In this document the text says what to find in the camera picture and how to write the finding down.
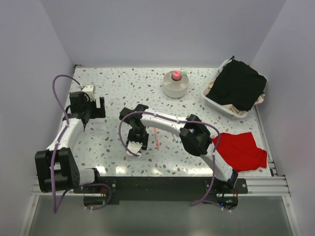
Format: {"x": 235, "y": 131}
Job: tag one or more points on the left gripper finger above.
{"x": 85, "y": 117}
{"x": 100, "y": 108}

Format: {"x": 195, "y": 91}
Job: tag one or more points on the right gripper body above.
{"x": 136, "y": 134}

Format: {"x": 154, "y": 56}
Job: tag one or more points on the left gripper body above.
{"x": 90, "y": 107}

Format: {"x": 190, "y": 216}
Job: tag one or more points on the pink glue stick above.
{"x": 176, "y": 76}

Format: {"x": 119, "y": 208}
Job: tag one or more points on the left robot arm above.
{"x": 57, "y": 163}

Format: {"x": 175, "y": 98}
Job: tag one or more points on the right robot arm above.
{"x": 198, "y": 138}

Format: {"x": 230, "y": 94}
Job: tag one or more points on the orange pen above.
{"x": 156, "y": 138}

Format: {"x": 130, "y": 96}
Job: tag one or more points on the round beige divided organizer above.
{"x": 175, "y": 89}

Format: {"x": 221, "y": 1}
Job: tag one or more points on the beige cloth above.
{"x": 236, "y": 109}

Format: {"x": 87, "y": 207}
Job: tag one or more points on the white plastic basket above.
{"x": 214, "y": 75}

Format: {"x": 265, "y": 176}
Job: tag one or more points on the red cloth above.
{"x": 241, "y": 152}

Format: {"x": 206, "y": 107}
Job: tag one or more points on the black cloth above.
{"x": 238, "y": 84}

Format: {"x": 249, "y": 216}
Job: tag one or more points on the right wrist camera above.
{"x": 135, "y": 149}

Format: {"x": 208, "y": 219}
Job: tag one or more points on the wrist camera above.
{"x": 88, "y": 90}
{"x": 135, "y": 149}

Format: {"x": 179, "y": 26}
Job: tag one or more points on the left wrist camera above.
{"x": 88, "y": 90}

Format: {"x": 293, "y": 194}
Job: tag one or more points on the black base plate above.
{"x": 173, "y": 189}

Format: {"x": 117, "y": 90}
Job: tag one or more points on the aluminium rail frame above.
{"x": 265, "y": 210}

